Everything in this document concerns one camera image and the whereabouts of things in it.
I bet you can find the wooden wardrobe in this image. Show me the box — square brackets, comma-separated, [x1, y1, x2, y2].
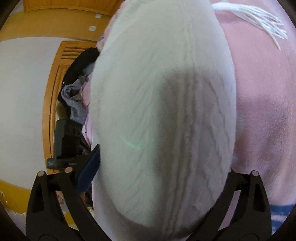
[1, 1, 122, 42]

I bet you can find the wooden door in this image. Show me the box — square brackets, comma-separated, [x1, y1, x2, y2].
[42, 41, 95, 160]

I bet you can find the white fringed scarf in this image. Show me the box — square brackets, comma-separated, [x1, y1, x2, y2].
[211, 1, 288, 50]

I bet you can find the grey garment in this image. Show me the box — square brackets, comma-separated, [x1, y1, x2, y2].
[61, 63, 95, 125]

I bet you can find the white knit sweater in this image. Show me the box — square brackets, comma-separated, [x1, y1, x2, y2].
[89, 1, 236, 240]

